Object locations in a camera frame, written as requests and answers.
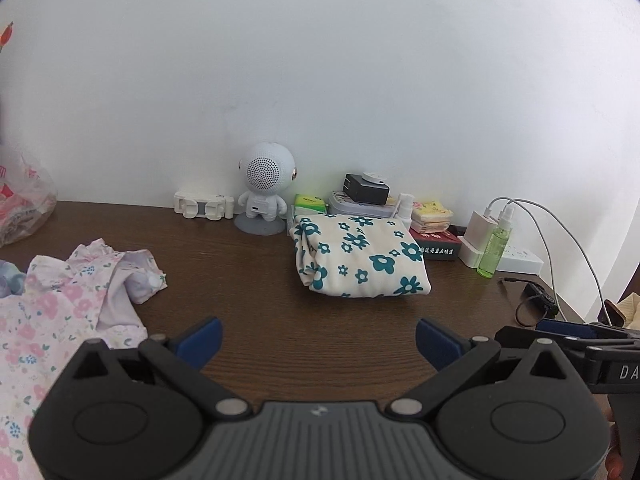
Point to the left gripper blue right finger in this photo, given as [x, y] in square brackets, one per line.
[459, 363]

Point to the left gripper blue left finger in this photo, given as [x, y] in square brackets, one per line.
[178, 362]

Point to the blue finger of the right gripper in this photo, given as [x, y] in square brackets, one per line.
[578, 330]
[565, 343]

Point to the cream teal flower dress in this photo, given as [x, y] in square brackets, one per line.
[358, 257]

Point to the person's right hand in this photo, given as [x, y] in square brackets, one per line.
[614, 464]

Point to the phone on black stand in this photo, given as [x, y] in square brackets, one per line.
[610, 315]

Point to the cream cloth on chair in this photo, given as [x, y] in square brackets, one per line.
[629, 309]

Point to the white power strip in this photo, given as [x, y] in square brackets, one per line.
[514, 260]

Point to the green liquid bottle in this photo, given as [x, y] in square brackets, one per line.
[496, 244]

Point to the white charger adapter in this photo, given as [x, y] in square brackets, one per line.
[479, 229]

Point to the black red flat box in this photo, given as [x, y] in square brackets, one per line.
[442, 246]

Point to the pink floral dress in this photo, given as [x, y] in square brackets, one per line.
[92, 294]

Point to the yellow sticky notes stack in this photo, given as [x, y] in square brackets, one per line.
[430, 217]

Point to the white spray bottle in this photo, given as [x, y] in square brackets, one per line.
[403, 209]

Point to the black small box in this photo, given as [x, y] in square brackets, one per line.
[366, 189]

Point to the grey printed tin box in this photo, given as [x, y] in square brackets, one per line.
[340, 203]

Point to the green white small boxes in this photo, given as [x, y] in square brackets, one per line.
[304, 206]

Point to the white robot figurine speaker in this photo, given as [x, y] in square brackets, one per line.
[268, 169]

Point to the red printed plastic bag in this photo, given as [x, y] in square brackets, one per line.
[28, 196]

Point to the dried pink rose bouquet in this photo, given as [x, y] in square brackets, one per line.
[6, 35]

